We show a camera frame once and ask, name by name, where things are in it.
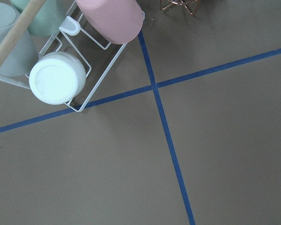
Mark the white cup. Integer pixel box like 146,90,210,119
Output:
29,52,87,105

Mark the pink cup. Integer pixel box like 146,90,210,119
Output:
76,0,143,45

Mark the light blue cup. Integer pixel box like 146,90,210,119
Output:
0,3,38,77

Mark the light green cup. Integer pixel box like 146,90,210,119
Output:
11,0,66,37

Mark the white wire cup rack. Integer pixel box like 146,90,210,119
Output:
0,0,146,113

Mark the copper wire bottle rack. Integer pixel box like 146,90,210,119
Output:
159,0,201,16

